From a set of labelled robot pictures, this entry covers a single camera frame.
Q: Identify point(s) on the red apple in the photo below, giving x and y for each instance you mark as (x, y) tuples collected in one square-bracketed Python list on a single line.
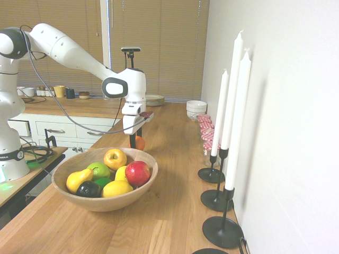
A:
[(137, 173)]

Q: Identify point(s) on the yellow apple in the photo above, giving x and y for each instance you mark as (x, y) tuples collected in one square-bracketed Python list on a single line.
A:
[(115, 158)]

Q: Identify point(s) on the grey stereo camera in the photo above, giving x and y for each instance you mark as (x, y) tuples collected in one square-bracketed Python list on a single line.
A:
[(130, 49)]

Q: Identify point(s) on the maroon and white wrist camera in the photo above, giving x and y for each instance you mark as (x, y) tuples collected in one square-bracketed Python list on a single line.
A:
[(147, 115)]

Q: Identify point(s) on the patterned white bowl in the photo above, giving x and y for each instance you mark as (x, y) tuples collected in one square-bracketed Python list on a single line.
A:
[(194, 116)]

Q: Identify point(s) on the glass jar red checked lid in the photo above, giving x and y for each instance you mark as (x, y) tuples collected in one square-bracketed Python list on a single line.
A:
[(204, 117), (206, 125), (208, 137), (207, 156), (206, 131)]

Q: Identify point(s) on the stack of pale plates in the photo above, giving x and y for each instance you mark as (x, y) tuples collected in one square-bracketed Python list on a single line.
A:
[(155, 100)]

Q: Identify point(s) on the plain white bowl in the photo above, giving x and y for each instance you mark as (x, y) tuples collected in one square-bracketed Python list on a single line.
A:
[(196, 105)]

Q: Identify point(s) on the green lime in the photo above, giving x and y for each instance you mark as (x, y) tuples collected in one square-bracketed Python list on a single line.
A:
[(103, 182)]

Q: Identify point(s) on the brown window blind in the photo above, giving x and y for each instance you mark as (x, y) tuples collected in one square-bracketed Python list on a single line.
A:
[(66, 16), (164, 39)]

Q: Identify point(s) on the small brown bowl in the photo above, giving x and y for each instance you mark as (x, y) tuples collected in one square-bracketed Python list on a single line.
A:
[(84, 95)]

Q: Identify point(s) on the short white taper candle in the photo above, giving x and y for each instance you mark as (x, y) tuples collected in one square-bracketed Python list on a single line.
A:
[(220, 113)]

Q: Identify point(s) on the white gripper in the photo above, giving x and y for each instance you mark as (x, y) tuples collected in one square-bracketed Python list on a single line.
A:
[(131, 123)]

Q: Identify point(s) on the small spice jar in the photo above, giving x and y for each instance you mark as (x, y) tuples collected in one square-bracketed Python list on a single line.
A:
[(47, 92), (38, 91), (42, 91), (52, 92)]

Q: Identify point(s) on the black camera stand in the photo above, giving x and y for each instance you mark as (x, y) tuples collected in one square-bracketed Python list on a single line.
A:
[(130, 61)]

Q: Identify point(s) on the yellow mug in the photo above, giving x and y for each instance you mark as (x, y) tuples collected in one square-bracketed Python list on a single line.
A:
[(59, 91)]

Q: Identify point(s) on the black table clamp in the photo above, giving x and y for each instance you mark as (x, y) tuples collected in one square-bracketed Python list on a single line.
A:
[(49, 137)]

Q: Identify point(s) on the black round base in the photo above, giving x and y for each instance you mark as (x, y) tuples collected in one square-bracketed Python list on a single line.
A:
[(209, 252)]

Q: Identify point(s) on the short black candle holder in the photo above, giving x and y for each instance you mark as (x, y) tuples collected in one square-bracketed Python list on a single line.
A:
[(210, 175)]

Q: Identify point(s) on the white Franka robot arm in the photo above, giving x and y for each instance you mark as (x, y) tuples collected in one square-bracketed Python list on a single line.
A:
[(66, 50)]

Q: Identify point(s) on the wooden fruit bowl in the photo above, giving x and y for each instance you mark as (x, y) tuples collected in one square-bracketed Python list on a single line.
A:
[(106, 203)]

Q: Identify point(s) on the green apple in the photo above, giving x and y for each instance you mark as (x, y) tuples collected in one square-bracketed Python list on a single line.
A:
[(99, 169)]

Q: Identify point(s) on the yellow pear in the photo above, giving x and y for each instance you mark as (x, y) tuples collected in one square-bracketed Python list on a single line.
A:
[(78, 181)]

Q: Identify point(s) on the wooden side table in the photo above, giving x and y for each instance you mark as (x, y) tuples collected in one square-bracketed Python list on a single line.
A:
[(45, 162)]

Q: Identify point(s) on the orange fruit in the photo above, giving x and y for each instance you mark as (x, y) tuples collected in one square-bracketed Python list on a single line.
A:
[(140, 144)]

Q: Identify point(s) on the small white drawer front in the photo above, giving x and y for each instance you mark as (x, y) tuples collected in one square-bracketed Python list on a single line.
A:
[(18, 127)]

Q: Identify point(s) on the tallest white taper candle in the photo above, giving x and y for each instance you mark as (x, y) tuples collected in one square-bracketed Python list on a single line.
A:
[(233, 87)]

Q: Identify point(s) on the yellow lemon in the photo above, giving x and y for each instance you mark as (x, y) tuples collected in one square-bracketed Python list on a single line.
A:
[(120, 174), (117, 189)]

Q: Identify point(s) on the white mug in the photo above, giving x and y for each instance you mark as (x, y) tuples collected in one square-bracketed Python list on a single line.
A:
[(28, 92), (19, 90)]

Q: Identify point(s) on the dark blue mug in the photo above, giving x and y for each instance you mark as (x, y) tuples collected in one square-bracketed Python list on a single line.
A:
[(70, 93)]

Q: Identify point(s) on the tall black candle holder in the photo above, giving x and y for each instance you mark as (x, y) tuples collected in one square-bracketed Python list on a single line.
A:
[(215, 201)]

